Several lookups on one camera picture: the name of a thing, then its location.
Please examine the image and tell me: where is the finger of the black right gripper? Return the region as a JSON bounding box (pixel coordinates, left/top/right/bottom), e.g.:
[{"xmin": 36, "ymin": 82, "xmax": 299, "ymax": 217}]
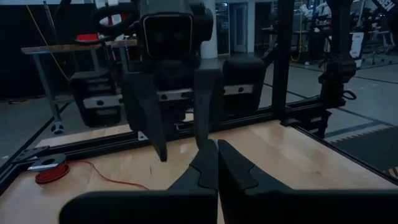
[
  {"xmin": 192, "ymin": 70, "xmax": 225, "ymax": 149},
  {"xmin": 123, "ymin": 74, "xmax": 169, "ymax": 162}
]

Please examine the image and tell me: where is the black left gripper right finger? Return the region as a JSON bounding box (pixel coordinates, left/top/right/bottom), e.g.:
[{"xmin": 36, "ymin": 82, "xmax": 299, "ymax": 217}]
[{"xmin": 217, "ymin": 139, "xmax": 398, "ymax": 224}]

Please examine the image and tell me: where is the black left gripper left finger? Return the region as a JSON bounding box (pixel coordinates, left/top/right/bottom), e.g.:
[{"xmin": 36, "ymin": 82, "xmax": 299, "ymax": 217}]
[{"xmin": 58, "ymin": 139, "xmax": 220, "ymax": 224}]

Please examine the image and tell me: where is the red storage bin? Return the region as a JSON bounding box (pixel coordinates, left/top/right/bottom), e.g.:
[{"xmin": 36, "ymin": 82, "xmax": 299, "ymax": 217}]
[{"xmin": 76, "ymin": 33, "xmax": 100, "ymax": 43}]

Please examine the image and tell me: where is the wooden side table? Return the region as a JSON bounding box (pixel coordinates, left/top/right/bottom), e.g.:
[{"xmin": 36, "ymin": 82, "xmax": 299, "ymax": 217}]
[{"xmin": 21, "ymin": 39, "xmax": 138, "ymax": 135}]

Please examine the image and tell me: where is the black aluminium table frame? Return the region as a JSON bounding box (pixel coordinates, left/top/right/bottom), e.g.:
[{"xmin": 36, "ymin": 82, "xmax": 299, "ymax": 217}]
[{"xmin": 0, "ymin": 0, "xmax": 398, "ymax": 194}]

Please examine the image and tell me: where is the black clamp handle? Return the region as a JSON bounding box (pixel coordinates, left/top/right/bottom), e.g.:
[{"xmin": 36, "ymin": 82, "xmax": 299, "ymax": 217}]
[{"xmin": 319, "ymin": 58, "xmax": 358, "ymax": 107}]

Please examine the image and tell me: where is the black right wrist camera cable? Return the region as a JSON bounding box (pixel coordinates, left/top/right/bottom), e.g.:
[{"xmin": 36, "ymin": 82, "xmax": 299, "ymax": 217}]
[{"xmin": 58, "ymin": 0, "xmax": 141, "ymax": 40}]

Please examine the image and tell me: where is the thin yellow cable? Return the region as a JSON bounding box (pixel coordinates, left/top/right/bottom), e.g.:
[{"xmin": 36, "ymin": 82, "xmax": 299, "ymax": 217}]
[{"xmin": 25, "ymin": 4, "xmax": 72, "ymax": 82}]

